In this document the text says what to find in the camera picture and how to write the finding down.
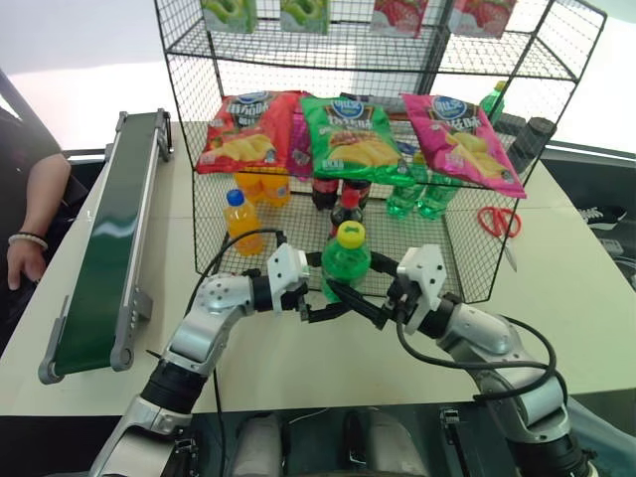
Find green soda bottle yellow cap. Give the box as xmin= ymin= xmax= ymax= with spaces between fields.
xmin=320 ymin=221 xmax=375 ymax=303

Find red strawberry drink carton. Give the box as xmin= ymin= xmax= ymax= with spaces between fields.
xmin=448 ymin=0 xmax=518 ymax=39
xmin=370 ymin=0 xmax=429 ymax=40

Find green bottle outside rack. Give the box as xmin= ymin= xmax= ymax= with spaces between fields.
xmin=479 ymin=81 xmax=508 ymax=125

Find red chips bag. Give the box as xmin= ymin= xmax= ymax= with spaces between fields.
xmin=196 ymin=90 xmax=312 ymax=175

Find person's hand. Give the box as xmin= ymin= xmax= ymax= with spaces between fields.
xmin=7 ymin=242 xmax=49 ymax=290

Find black cylinder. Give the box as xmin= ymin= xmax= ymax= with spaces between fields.
xmin=507 ymin=117 xmax=557 ymax=173

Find person's arm with bracelet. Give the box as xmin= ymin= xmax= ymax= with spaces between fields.
xmin=0 ymin=69 xmax=64 ymax=239

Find black flat box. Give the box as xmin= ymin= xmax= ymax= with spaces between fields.
xmin=496 ymin=112 xmax=528 ymax=133

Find black wire rack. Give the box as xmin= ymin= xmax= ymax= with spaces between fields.
xmin=153 ymin=0 xmax=608 ymax=303

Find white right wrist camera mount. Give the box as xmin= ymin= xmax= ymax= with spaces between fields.
xmin=396 ymin=245 xmax=447 ymax=337

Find pink chips bag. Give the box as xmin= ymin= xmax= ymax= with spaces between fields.
xmin=400 ymin=92 xmax=528 ymax=199

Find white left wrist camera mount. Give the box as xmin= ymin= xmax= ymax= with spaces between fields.
xmin=266 ymin=242 xmax=309 ymax=315

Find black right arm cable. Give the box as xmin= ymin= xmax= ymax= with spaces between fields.
xmin=395 ymin=315 xmax=570 ymax=398

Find green conveyor belt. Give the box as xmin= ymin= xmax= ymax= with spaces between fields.
xmin=38 ymin=109 xmax=174 ymax=386

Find white bead bracelet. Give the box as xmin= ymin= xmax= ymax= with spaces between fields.
xmin=8 ymin=232 xmax=50 ymax=251

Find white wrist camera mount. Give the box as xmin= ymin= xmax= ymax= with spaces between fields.
xmin=396 ymin=245 xmax=447 ymax=337
xmin=266 ymin=242 xmax=309 ymax=315

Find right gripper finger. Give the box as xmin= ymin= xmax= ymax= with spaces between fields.
xmin=327 ymin=280 xmax=389 ymax=330
xmin=371 ymin=251 xmax=404 ymax=277

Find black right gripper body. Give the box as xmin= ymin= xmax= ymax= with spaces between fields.
xmin=383 ymin=278 xmax=418 ymax=324

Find purple snack bag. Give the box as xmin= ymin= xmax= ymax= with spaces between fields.
xmin=290 ymin=111 xmax=314 ymax=180

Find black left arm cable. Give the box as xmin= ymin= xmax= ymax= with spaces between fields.
xmin=188 ymin=227 xmax=290 ymax=477

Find cola bottle red cap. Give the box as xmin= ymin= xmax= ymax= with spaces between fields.
xmin=329 ymin=186 xmax=365 ymax=238

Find red handled scissors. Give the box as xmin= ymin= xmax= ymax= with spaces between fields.
xmin=477 ymin=206 xmax=522 ymax=272

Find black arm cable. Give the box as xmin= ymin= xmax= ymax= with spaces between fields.
xmin=395 ymin=315 xmax=570 ymax=398
xmin=188 ymin=227 xmax=290 ymax=477

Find green drink carton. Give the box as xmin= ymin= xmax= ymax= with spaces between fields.
xmin=201 ymin=0 xmax=259 ymax=35
xmin=279 ymin=0 xmax=331 ymax=36

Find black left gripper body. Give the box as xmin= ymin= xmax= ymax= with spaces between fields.
xmin=285 ymin=277 xmax=312 ymax=312

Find orange soda bottle blue cap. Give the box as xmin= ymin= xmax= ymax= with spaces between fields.
xmin=222 ymin=189 xmax=263 ymax=257

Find green chips bag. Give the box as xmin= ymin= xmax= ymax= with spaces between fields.
xmin=299 ymin=93 xmax=417 ymax=188

